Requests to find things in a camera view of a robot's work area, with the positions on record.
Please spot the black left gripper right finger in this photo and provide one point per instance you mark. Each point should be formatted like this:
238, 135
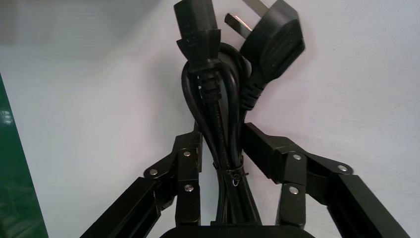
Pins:
295, 174

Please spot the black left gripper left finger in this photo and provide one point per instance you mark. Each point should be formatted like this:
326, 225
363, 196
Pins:
187, 177

